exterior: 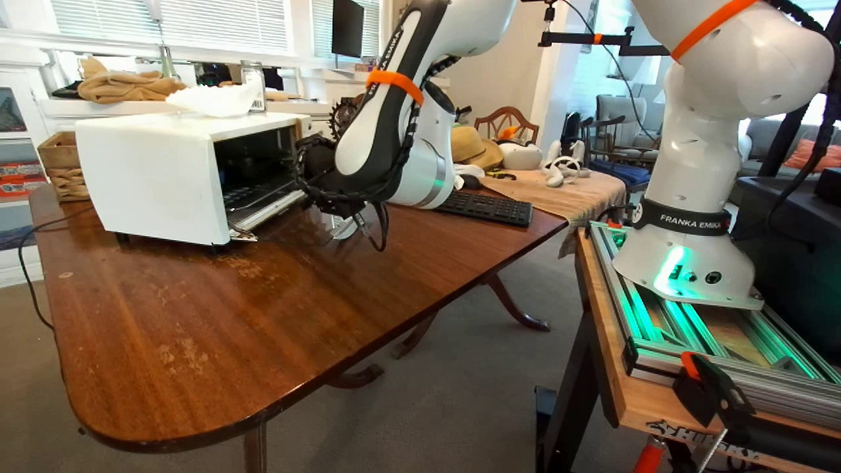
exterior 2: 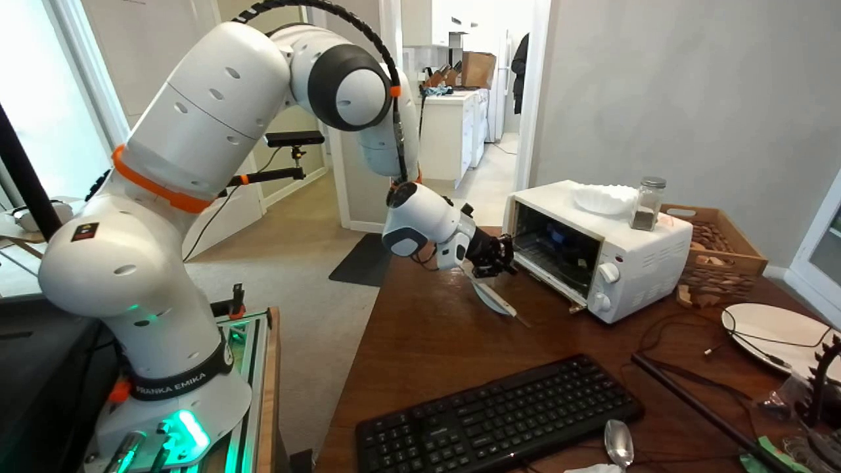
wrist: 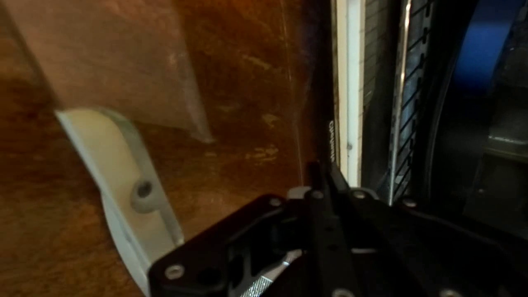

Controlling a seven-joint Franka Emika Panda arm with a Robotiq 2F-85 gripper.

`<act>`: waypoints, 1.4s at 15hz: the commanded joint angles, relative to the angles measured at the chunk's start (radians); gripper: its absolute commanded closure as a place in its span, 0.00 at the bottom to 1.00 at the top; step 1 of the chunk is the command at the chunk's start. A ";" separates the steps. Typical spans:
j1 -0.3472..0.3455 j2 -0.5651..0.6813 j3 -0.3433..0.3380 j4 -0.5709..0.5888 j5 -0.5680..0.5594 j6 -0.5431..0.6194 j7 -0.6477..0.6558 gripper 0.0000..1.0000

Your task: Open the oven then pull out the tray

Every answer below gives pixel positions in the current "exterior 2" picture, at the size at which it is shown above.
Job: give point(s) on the white plate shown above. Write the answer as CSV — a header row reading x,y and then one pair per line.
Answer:
x,y
771,337

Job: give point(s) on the white bowl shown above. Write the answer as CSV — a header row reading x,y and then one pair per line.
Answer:
x,y
605,200

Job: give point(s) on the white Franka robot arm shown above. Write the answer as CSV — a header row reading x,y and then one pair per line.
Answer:
x,y
173,175

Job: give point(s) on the black floor mat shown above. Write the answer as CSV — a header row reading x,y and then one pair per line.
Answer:
x,y
364,262

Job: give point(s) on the white cabinet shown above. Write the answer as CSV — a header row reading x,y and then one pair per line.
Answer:
x,y
449,133

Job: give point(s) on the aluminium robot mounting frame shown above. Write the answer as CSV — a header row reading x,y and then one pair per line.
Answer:
x,y
240,350

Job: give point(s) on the person in dark clothes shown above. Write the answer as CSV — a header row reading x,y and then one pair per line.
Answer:
x,y
520,62

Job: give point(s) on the dark carved wooden ornament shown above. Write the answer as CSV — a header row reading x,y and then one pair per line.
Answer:
x,y
825,385

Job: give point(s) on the white crumpled tissue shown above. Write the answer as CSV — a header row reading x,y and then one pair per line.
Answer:
x,y
591,469

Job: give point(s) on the white toaster oven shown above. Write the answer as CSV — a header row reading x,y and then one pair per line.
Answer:
x,y
630,263

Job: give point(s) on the wooden workbench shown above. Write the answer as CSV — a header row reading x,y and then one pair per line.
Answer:
x,y
265,395

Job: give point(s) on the cardboard box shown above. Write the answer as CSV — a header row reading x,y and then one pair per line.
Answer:
x,y
475,69

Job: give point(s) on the glass jar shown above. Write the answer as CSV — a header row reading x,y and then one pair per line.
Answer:
x,y
646,207

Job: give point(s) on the black camera arm orange clamp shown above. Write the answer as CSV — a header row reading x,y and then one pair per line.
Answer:
x,y
280,140

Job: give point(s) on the metal spoon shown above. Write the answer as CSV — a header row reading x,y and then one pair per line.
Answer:
x,y
617,443

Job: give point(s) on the black computer keyboard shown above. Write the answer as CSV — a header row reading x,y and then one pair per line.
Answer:
x,y
500,421

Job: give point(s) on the black computer case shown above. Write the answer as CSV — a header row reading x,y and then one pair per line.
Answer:
x,y
35,376

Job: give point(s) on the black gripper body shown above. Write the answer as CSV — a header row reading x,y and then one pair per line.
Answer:
x,y
479,254

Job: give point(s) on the thin black rod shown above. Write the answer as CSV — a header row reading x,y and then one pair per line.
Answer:
x,y
691,402

